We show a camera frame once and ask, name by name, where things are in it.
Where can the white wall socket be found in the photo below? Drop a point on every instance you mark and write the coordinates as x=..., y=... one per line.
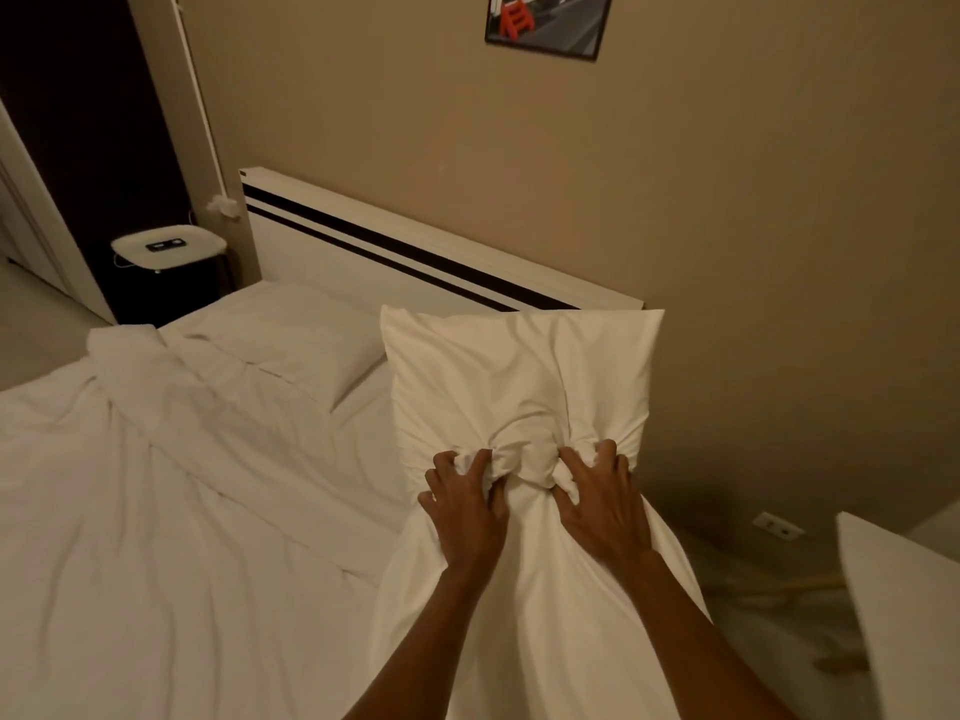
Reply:
x=778, y=526

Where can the person's left forearm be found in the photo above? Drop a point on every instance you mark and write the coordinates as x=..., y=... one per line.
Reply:
x=420, y=652

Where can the white plug adapter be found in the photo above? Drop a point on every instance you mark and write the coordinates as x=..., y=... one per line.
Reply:
x=223, y=207

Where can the person's right forearm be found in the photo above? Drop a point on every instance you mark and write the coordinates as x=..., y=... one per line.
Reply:
x=697, y=652

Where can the white bed sheet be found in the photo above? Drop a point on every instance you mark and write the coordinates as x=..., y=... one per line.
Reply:
x=360, y=434

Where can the person's left little finger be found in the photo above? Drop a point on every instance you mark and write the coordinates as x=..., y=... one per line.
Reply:
x=428, y=505

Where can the white headboard with black stripes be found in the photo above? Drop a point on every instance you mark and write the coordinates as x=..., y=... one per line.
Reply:
x=390, y=254

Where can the person's right middle finger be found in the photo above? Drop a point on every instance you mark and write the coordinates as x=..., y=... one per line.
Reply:
x=604, y=455

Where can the white crumpled duvet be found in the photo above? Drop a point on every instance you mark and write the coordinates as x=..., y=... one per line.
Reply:
x=135, y=517

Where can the white door frame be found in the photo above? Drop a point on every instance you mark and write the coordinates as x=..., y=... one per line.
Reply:
x=45, y=217

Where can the black framed wall picture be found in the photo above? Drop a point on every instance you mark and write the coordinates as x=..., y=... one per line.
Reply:
x=546, y=22

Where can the person's right thumb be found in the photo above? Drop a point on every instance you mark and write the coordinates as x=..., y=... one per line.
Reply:
x=566, y=496

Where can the white round-cornered bedside table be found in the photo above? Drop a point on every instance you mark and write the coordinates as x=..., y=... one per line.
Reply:
x=169, y=245

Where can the person's left thumb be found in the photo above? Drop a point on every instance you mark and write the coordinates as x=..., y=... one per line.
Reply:
x=500, y=504

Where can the flat white pillow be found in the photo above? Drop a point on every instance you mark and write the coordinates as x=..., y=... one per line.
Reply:
x=292, y=337

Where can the person's right hand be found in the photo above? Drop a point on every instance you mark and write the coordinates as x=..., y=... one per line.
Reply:
x=609, y=513

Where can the white pillow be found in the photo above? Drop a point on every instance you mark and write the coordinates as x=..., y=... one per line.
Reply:
x=292, y=337
x=525, y=382

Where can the person's left hand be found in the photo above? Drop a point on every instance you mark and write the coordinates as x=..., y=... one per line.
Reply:
x=466, y=526

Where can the black device on table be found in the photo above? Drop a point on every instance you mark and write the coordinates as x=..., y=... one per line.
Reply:
x=169, y=245

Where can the person's left middle finger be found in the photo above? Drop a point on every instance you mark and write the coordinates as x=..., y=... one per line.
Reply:
x=445, y=462

